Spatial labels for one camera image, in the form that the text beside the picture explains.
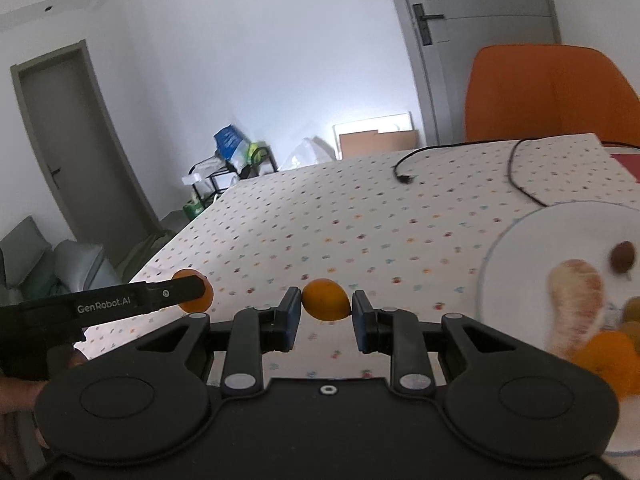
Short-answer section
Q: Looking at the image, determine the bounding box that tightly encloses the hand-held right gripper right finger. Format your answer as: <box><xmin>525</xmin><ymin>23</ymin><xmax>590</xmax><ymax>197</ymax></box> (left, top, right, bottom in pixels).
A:
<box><xmin>352</xmin><ymin>290</ymin><xmax>517</xmax><ymax>395</ymax></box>

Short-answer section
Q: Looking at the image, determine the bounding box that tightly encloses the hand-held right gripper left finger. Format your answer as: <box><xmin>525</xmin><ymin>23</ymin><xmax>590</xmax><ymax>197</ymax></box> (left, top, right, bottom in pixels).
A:
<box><xmin>134</xmin><ymin>287</ymin><xmax>303</xmax><ymax>397</ymax></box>

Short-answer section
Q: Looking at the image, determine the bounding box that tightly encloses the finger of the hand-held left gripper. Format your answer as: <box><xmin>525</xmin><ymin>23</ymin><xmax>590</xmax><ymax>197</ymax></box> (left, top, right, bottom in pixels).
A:
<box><xmin>144</xmin><ymin>275</ymin><xmax>207</xmax><ymax>312</ymax></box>

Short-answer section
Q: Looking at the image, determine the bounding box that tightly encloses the small orange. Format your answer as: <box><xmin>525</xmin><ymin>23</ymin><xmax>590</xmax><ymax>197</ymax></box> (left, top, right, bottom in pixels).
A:
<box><xmin>171</xmin><ymin>268</ymin><xmax>215</xmax><ymax>313</ymax></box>

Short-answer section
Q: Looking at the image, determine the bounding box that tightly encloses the white plate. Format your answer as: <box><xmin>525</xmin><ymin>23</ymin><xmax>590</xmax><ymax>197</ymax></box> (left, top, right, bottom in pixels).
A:
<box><xmin>475</xmin><ymin>201</ymin><xmax>640</xmax><ymax>457</ymax></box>

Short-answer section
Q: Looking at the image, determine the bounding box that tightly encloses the brown round fruit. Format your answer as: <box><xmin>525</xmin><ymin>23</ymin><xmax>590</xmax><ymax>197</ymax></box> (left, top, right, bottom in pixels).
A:
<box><xmin>608</xmin><ymin>240</ymin><xmax>636</xmax><ymax>276</ymax></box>

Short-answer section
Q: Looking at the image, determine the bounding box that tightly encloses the person's left hand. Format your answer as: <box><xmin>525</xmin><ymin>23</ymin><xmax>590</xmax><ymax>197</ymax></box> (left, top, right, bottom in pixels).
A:
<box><xmin>0</xmin><ymin>347</ymin><xmax>90</xmax><ymax>452</ymax></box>

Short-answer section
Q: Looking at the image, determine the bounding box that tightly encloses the grey sofa cushion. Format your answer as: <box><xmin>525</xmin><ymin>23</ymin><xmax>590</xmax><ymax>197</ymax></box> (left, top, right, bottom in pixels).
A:
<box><xmin>52</xmin><ymin>239</ymin><xmax>121</xmax><ymax>294</ymax></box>
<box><xmin>0</xmin><ymin>215</ymin><xmax>54</xmax><ymax>292</ymax></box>

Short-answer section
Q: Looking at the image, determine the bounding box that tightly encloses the green blanket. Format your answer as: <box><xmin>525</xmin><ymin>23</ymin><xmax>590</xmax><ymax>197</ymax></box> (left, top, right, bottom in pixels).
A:
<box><xmin>119</xmin><ymin>229</ymin><xmax>176</xmax><ymax>281</ymax></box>

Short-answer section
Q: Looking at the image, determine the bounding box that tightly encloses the black shoe rack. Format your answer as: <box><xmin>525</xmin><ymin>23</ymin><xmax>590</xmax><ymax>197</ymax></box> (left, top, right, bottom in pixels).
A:
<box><xmin>189</xmin><ymin>144</ymin><xmax>279</xmax><ymax>206</ymax></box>

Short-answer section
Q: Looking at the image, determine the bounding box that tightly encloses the blue bag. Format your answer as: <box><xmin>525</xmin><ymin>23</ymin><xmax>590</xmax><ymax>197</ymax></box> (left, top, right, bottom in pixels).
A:
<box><xmin>213</xmin><ymin>123</ymin><xmax>247</xmax><ymax>164</ymax></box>

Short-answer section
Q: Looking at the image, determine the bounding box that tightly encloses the clear plastic bag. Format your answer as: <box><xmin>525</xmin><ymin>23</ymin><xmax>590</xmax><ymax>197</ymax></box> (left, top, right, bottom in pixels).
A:
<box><xmin>279</xmin><ymin>135</ymin><xmax>337</xmax><ymax>171</ymax></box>

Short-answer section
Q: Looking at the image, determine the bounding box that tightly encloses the cardboard sheet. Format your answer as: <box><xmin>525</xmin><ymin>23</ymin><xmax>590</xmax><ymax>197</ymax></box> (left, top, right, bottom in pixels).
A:
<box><xmin>338</xmin><ymin>129</ymin><xmax>420</xmax><ymax>160</ymax></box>

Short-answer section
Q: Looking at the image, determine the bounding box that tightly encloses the dark green fruit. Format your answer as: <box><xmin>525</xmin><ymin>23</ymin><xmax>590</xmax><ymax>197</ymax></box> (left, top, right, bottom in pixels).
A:
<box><xmin>617</xmin><ymin>321</ymin><xmax>640</xmax><ymax>349</ymax></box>

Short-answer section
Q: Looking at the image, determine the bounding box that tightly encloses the orange chair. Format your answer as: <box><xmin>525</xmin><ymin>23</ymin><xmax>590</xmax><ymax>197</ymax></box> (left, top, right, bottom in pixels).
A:
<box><xmin>463</xmin><ymin>43</ymin><xmax>640</xmax><ymax>149</ymax></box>

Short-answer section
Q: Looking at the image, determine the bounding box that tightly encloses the red mat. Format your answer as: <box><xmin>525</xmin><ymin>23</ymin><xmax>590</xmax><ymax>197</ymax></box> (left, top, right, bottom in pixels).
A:
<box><xmin>613</xmin><ymin>152</ymin><xmax>640</xmax><ymax>184</ymax></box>

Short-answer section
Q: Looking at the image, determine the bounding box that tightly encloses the black cable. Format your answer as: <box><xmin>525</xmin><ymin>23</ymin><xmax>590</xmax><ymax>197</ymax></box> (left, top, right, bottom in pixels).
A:
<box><xmin>392</xmin><ymin>137</ymin><xmax>640</xmax><ymax>207</ymax></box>

